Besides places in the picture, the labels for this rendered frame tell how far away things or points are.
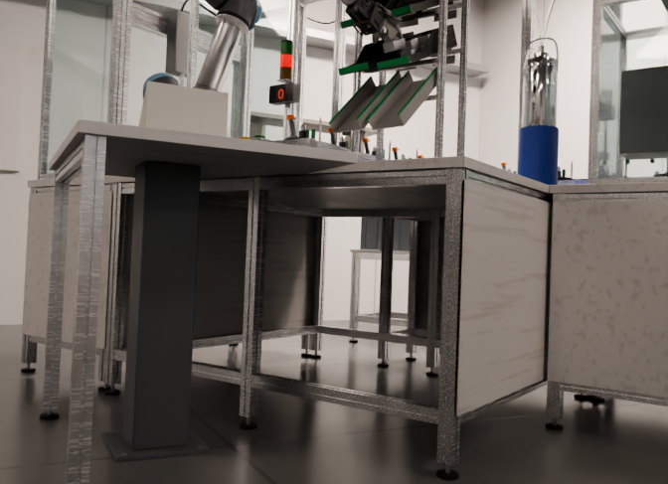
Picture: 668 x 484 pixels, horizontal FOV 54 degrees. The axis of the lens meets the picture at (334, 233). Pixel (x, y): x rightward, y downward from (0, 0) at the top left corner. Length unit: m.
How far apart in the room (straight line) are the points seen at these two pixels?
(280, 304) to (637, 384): 1.84
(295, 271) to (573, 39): 3.43
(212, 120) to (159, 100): 0.16
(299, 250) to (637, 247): 1.86
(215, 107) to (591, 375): 1.52
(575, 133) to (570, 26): 0.92
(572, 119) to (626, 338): 3.65
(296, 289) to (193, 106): 1.81
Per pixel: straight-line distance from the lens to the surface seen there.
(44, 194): 3.19
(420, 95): 2.16
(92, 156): 1.58
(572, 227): 2.44
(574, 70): 5.96
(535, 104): 2.83
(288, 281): 3.55
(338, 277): 5.79
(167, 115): 1.98
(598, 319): 2.43
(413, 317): 3.79
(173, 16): 3.45
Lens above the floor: 0.59
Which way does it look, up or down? 2 degrees up
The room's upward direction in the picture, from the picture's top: 2 degrees clockwise
